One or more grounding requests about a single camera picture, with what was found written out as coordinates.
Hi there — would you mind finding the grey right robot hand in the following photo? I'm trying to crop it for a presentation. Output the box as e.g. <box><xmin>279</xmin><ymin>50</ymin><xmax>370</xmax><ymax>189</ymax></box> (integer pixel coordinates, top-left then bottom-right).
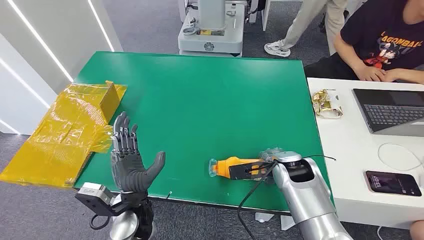
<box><xmin>228</xmin><ymin>161</ymin><xmax>276</xmax><ymax>182</ymax></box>

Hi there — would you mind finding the white post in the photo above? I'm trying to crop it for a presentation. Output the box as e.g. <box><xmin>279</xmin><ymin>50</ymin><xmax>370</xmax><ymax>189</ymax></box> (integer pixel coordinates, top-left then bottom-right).
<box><xmin>246</xmin><ymin>0</ymin><xmax>272</xmax><ymax>32</ymax></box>

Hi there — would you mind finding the yellow taped cardboard box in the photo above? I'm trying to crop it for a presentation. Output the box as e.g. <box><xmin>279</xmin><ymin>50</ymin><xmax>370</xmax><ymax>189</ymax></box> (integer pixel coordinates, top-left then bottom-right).
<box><xmin>0</xmin><ymin>80</ymin><xmax>128</xmax><ymax>190</ymax></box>

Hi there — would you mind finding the seated person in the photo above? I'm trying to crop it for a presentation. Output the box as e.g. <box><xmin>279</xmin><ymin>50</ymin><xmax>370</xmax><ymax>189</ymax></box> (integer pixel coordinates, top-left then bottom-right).
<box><xmin>303</xmin><ymin>0</ymin><xmax>424</xmax><ymax>85</ymax></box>

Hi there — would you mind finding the white table foot bracket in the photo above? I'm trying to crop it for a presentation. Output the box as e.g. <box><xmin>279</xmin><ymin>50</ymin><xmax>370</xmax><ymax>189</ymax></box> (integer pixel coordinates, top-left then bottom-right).
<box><xmin>255</xmin><ymin>211</ymin><xmax>296</xmax><ymax>231</ymax></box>

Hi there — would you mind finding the orange detergent bottle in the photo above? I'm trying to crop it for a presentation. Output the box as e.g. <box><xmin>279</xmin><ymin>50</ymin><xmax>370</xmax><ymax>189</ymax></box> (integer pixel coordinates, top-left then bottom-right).
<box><xmin>208</xmin><ymin>156</ymin><xmax>276</xmax><ymax>182</ymax></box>

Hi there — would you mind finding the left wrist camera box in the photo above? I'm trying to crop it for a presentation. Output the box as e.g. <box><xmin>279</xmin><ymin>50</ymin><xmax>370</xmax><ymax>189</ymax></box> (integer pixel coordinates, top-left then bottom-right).
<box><xmin>74</xmin><ymin>182</ymin><xmax>116</xmax><ymax>217</ymax></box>

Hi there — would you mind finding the gold snack wrapper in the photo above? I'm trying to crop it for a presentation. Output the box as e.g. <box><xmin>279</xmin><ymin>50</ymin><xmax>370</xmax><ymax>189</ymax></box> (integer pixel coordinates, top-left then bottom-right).
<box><xmin>311</xmin><ymin>88</ymin><xmax>344</xmax><ymax>120</ymax></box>

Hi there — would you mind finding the black smartphone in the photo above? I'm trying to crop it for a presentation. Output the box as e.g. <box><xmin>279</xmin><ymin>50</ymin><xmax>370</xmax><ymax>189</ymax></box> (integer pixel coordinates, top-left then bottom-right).
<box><xmin>364</xmin><ymin>170</ymin><xmax>423</xmax><ymax>198</ymax></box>

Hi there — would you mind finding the walking person in light trousers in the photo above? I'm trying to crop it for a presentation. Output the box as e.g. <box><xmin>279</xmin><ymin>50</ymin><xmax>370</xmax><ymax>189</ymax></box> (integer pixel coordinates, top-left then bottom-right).
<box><xmin>263</xmin><ymin>0</ymin><xmax>349</xmax><ymax>58</ymax></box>

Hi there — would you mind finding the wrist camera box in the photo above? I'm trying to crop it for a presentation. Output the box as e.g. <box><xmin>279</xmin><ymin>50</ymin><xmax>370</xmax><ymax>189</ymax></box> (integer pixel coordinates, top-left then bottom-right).
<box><xmin>259</xmin><ymin>148</ymin><xmax>283</xmax><ymax>164</ymax></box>
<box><xmin>74</xmin><ymin>182</ymin><xmax>116</xmax><ymax>217</ymax></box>

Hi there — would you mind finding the person's knee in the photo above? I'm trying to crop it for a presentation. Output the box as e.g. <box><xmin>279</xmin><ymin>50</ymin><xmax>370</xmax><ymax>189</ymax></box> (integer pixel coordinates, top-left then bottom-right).
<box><xmin>409</xmin><ymin>220</ymin><xmax>424</xmax><ymax>240</ymax></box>

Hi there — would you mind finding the white cable loop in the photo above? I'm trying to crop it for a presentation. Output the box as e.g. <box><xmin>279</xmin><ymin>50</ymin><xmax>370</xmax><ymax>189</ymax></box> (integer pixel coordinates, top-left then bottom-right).
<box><xmin>377</xmin><ymin>142</ymin><xmax>424</xmax><ymax>173</ymax></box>

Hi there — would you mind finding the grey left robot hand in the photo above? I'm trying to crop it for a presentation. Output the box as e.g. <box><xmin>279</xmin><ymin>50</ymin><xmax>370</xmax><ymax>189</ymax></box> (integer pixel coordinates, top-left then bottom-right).
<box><xmin>110</xmin><ymin>111</ymin><xmax>167</xmax><ymax>194</ymax></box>

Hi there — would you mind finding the grey laptop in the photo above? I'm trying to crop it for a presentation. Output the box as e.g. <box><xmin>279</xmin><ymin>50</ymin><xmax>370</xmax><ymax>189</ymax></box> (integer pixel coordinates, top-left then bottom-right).
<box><xmin>352</xmin><ymin>88</ymin><xmax>424</xmax><ymax>138</ymax></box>

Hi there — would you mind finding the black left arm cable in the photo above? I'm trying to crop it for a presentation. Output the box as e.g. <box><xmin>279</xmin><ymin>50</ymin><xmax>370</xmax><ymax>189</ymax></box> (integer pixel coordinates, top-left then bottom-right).
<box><xmin>89</xmin><ymin>214</ymin><xmax>111</xmax><ymax>231</ymax></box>

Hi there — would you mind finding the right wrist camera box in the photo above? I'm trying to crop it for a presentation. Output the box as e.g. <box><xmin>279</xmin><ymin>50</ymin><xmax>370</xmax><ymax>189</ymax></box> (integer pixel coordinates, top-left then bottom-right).
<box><xmin>259</xmin><ymin>148</ymin><xmax>283</xmax><ymax>164</ymax></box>

